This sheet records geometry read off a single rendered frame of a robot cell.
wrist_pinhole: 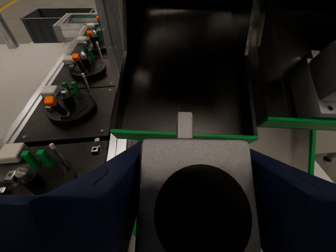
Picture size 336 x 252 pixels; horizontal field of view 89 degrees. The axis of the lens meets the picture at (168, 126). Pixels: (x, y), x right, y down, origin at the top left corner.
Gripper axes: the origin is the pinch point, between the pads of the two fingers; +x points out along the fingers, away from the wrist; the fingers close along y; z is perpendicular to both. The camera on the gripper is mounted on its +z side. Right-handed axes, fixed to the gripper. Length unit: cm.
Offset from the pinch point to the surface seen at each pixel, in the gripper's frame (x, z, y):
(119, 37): 16.7, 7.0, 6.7
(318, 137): 107, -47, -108
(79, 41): 96, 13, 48
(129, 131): 8.7, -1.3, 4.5
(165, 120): 11.4, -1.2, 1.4
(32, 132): 37, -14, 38
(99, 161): 29.4, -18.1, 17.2
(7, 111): 61, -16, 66
